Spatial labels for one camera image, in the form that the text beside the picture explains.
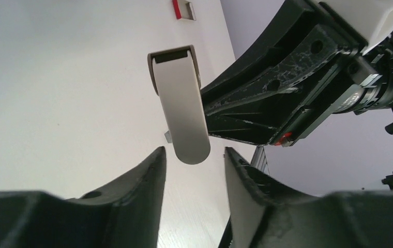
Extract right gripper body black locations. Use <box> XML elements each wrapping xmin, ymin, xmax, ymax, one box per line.
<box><xmin>268</xmin><ymin>55</ymin><xmax>384</xmax><ymax>147</ymax></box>

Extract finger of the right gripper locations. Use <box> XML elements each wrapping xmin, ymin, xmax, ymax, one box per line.
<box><xmin>205</xmin><ymin>106</ymin><xmax>306</xmax><ymax>146</ymax></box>
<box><xmin>200</xmin><ymin>24</ymin><xmax>344</xmax><ymax>117</ymax></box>

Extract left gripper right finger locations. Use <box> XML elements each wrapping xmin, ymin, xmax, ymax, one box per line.
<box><xmin>219</xmin><ymin>147</ymin><xmax>393</xmax><ymax>247</ymax></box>

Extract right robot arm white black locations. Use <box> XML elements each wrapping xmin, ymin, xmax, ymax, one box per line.
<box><xmin>202</xmin><ymin>12</ymin><xmax>393</xmax><ymax>195</ymax></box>

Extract grey small stapler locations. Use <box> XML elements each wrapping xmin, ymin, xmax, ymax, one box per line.
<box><xmin>147</xmin><ymin>45</ymin><xmax>211</xmax><ymax>165</ymax></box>

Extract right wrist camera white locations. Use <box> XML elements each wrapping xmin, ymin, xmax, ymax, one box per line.
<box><xmin>323</xmin><ymin>0</ymin><xmax>393</xmax><ymax>54</ymax></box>

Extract staple box red white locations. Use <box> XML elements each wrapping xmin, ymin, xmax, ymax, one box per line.
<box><xmin>172</xmin><ymin>0</ymin><xmax>196</xmax><ymax>21</ymax></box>

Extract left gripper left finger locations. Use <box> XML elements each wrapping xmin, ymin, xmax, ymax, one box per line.
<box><xmin>0</xmin><ymin>147</ymin><xmax>167</xmax><ymax>247</ymax></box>

